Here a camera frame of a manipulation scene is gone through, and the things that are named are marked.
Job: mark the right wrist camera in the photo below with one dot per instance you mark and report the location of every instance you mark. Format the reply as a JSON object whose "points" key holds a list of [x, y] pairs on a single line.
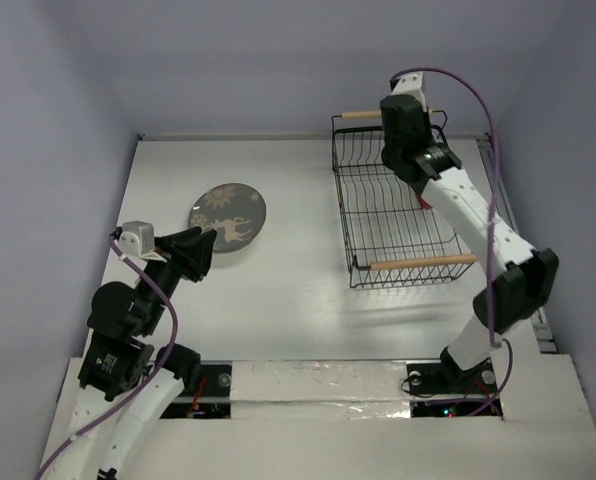
{"points": [[410, 84]]}

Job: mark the black wire dish rack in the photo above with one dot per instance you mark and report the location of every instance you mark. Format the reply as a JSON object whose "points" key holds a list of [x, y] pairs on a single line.
{"points": [[391, 239]]}

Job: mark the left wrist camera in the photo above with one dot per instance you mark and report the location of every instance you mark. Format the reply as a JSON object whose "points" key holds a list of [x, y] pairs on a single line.
{"points": [[137, 239]]}

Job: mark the teal red plate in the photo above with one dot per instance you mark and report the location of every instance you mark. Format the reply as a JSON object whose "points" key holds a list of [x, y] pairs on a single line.
{"points": [[424, 202]]}

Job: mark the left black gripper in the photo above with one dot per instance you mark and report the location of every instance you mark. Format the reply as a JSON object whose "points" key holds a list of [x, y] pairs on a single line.
{"points": [[197, 245]]}

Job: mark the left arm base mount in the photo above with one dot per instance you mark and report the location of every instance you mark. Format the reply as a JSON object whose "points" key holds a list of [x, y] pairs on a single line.
{"points": [[209, 399]]}

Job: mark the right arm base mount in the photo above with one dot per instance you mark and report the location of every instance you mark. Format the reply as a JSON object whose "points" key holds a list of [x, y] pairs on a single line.
{"points": [[436, 391]]}

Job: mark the white bowl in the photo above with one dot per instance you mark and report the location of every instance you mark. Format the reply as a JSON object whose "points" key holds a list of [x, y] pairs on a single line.
{"points": [[223, 246]]}

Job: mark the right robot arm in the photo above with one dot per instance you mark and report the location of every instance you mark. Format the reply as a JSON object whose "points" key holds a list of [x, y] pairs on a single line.
{"points": [[519, 277]]}

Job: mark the grey brown plate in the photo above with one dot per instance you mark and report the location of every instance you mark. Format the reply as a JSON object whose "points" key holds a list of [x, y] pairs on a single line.
{"points": [[233, 210]]}

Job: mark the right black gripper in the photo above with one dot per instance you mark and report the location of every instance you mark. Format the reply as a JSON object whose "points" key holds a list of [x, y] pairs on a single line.
{"points": [[404, 107]]}

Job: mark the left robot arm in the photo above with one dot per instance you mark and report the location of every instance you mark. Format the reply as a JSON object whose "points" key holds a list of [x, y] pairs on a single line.
{"points": [[133, 367]]}

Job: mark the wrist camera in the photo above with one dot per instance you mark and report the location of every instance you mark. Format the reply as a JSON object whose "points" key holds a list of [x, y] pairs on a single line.
{"points": [[410, 84], [137, 239]]}

